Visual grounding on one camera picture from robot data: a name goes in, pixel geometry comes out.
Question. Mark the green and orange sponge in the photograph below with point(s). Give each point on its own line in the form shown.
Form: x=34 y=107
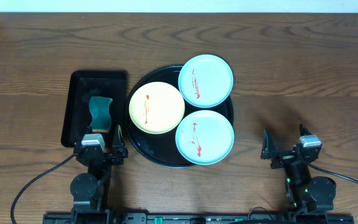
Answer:
x=101 y=119

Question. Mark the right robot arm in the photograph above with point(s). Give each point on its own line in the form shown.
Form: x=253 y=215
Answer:
x=312 y=197

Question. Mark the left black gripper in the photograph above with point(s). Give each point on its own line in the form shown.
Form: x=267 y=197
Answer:
x=105 y=155

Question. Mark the round black tray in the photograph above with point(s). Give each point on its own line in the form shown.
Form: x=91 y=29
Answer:
x=158 y=148

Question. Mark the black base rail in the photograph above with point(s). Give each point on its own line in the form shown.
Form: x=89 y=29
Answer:
x=143 y=218

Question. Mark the rectangular black tray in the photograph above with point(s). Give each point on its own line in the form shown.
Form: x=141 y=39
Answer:
x=83 y=85

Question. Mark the yellow plate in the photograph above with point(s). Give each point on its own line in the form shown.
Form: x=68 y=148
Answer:
x=156 y=107

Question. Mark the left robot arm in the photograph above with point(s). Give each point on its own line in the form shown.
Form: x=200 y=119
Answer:
x=90 y=190

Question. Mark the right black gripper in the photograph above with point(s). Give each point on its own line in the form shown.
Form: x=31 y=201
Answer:
x=268 y=147

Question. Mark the light blue plate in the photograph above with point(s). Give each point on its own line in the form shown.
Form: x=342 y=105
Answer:
x=205 y=81
x=204 y=137

